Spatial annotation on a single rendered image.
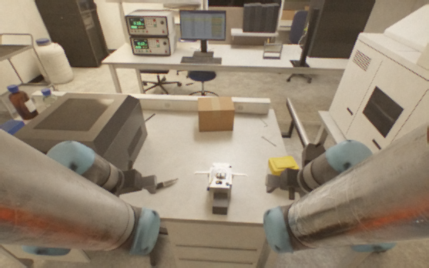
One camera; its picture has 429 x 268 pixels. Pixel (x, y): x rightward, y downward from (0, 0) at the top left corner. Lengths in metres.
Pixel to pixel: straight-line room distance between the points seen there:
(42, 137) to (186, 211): 0.65
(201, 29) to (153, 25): 0.51
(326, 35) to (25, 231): 2.78
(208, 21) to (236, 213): 2.08
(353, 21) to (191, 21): 1.70
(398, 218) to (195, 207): 0.86
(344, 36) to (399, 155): 2.71
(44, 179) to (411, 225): 0.28
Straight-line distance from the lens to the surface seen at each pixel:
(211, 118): 1.31
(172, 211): 1.00
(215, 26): 2.60
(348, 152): 0.46
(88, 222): 0.28
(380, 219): 0.23
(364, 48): 1.49
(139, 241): 0.39
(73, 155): 0.46
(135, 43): 2.74
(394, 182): 0.20
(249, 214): 0.99
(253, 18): 2.81
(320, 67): 2.59
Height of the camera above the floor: 1.74
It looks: 39 degrees down
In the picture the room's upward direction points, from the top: 1 degrees clockwise
